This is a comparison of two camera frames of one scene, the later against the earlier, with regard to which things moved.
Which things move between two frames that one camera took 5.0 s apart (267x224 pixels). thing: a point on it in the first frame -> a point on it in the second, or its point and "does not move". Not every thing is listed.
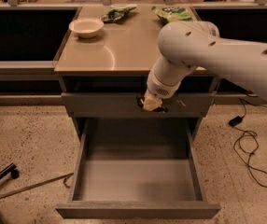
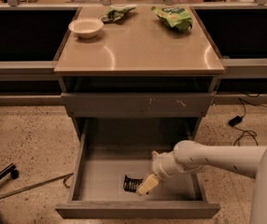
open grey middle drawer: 138,168 does not move
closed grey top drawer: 125,105 does not move
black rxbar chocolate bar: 140,101 -> 131,184
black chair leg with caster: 11,169 does not move
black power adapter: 236,120 does not move
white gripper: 159,88 -> 161,168
